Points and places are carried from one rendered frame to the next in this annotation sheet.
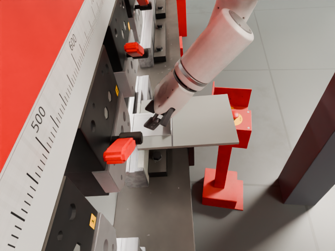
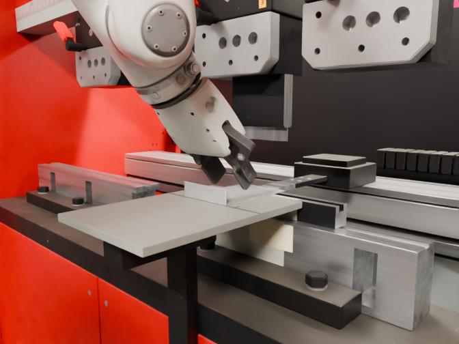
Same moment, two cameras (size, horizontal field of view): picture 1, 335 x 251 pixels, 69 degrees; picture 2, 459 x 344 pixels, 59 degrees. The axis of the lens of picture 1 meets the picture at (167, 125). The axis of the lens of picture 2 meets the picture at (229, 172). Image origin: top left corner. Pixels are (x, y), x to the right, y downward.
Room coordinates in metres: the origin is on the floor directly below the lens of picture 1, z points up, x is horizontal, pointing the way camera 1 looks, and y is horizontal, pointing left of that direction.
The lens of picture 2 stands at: (0.80, -0.43, 1.13)
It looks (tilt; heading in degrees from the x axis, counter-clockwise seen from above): 9 degrees down; 128
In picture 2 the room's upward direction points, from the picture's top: straight up
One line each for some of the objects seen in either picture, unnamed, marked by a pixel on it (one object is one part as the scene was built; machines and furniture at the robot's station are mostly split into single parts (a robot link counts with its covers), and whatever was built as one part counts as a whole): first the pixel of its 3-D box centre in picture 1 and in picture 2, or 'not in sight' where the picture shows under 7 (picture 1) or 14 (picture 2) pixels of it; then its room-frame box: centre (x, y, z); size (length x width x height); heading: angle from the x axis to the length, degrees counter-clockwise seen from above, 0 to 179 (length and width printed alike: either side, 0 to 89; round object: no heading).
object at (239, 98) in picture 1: (230, 114); not in sight; (0.65, -0.26, 0.75); 0.20 x 0.16 x 0.18; 163
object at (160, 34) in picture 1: (160, 41); not in sight; (1.06, -0.03, 0.89); 0.30 x 0.05 x 0.03; 174
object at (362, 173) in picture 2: not in sight; (314, 173); (0.48, 0.24, 1.01); 0.26 x 0.12 x 0.05; 84
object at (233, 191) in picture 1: (223, 188); not in sight; (0.64, -0.29, 0.06); 0.25 x 0.20 x 0.12; 73
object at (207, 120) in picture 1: (185, 120); (187, 210); (0.45, -0.05, 1.00); 0.26 x 0.18 x 0.01; 84
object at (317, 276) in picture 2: not in sight; (316, 280); (0.60, 0.02, 0.91); 0.03 x 0.03 x 0.02
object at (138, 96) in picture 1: (135, 115); (280, 204); (0.50, 0.09, 0.99); 0.20 x 0.03 x 0.03; 174
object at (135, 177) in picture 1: (139, 125); (287, 246); (0.52, 0.09, 0.92); 0.39 x 0.06 x 0.10; 174
